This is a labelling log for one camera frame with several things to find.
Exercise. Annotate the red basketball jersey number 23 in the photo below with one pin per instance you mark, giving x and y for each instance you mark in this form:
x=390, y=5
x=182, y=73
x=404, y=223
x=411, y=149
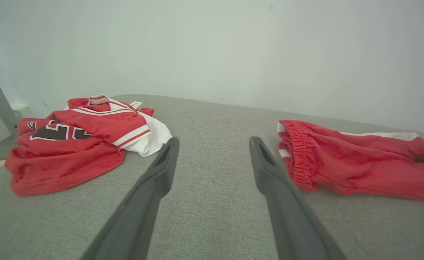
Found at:
x=71, y=159

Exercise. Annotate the red shorts with white stripes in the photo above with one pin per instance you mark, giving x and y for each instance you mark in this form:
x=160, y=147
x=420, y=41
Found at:
x=360, y=162

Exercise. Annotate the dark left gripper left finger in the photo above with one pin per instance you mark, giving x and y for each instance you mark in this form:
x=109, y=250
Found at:
x=139, y=209

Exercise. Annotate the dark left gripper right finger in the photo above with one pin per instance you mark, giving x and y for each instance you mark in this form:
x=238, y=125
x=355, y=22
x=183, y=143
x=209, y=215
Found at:
x=287, y=216

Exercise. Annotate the grey fabric sofa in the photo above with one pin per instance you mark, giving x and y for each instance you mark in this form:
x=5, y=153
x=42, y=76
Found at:
x=212, y=216

